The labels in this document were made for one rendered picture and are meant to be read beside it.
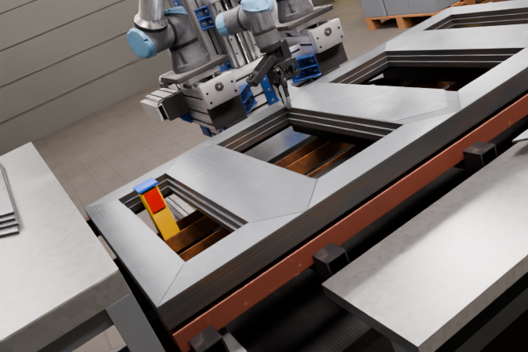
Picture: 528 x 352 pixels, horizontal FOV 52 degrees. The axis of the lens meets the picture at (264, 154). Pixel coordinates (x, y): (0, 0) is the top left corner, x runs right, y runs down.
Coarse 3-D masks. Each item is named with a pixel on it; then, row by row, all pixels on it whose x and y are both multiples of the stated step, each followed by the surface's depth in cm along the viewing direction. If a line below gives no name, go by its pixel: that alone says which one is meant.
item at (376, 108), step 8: (400, 88) 151; (408, 88) 149; (416, 88) 146; (384, 96) 150; (392, 96) 148; (400, 96) 145; (376, 104) 146; (384, 104) 144; (392, 104) 142; (360, 112) 145; (368, 112) 143; (376, 112) 141
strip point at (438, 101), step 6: (444, 90) 137; (438, 96) 135; (444, 96) 134; (426, 102) 135; (432, 102) 133; (438, 102) 132; (444, 102) 130; (414, 108) 134; (420, 108) 132; (426, 108) 131; (432, 108) 130; (438, 108) 128; (408, 114) 132; (414, 114) 131; (420, 114) 129; (396, 120) 131
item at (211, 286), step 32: (384, 64) 191; (416, 64) 180; (448, 64) 168; (480, 64) 157; (448, 96) 133; (512, 96) 130; (256, 128) 173; (320, 128) 160; (352, 128) 147; (384, 128) 134; (448, 128) 122; (384, 160) 115; (416, 160) 119; (192, 192) 143; (352, 192) 112; (224, 224) 124; (288, 224) 106; (320, 224) 109; (256, 256) 103; (192, 288) 98; (224, 288) 101
